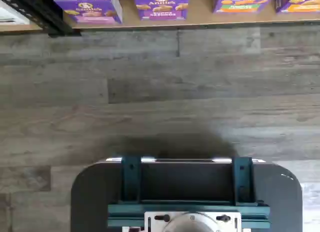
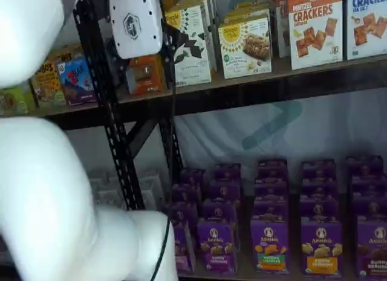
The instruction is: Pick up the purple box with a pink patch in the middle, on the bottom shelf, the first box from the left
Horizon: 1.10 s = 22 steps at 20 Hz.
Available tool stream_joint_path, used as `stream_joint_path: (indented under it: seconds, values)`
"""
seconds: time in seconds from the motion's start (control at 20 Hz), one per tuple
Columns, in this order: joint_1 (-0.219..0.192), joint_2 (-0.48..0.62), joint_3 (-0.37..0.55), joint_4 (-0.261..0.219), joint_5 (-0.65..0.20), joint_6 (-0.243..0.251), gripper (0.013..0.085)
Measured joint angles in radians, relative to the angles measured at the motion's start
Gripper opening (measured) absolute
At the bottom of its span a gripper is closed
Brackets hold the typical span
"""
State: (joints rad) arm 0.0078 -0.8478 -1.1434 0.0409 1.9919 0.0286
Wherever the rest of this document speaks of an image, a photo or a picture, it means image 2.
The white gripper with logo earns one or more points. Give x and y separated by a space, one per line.
136 24

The purple box pink patch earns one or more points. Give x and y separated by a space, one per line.
183 247

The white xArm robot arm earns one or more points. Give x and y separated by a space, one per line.
45 187

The orange snack box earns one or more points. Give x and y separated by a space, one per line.
145 75

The yellow Simple Mills bar box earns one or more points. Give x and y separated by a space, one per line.
248 9
245 48

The blue Zbar box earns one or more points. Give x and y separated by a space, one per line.
77 81

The dark cracker box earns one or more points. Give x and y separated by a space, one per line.
281 30

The yellow cookie box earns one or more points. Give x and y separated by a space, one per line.
48 81

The orange pretzel crackers box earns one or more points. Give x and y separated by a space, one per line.
316 33

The white organic pantry box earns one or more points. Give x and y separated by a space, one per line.
104 196

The green snack box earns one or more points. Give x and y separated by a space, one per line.
15 101

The blue pretzel crackers box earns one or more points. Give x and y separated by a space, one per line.
367 27

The purple Annie's bunny snack box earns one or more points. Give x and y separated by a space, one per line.
216 247

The purple box green patch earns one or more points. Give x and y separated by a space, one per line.
269 247

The purple box orange patch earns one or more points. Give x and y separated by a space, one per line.
322 250

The purple box brown bunnies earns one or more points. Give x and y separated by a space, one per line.
373 247

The black metal shelving rack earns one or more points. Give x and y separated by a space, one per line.
87 120
242 96

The white backdrop sheet teal logo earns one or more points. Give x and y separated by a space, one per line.
332 127

